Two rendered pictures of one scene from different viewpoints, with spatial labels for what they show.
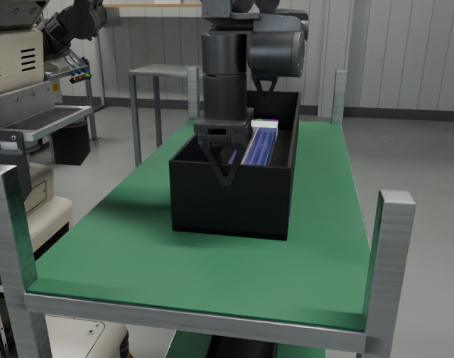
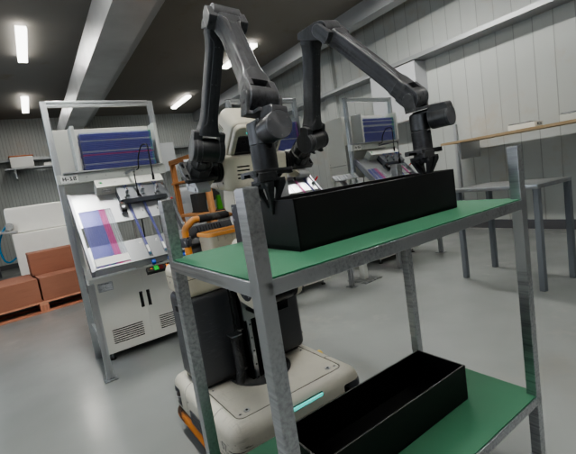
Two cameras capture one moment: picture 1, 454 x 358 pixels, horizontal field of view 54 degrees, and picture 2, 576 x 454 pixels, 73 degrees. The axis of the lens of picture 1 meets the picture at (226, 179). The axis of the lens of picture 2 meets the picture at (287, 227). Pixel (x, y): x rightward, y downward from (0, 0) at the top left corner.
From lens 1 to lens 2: 67 cm
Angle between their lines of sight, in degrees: 47
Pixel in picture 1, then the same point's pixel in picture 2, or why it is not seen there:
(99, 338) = (330, 373)
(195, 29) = (558, 148)
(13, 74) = not seen: hidden behind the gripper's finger
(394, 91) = not seen: outside the picture
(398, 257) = (244, 225)
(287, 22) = (268, 108)
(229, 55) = (252, 133)
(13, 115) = not seen: hidden behind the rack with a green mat
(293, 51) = (265, 122)
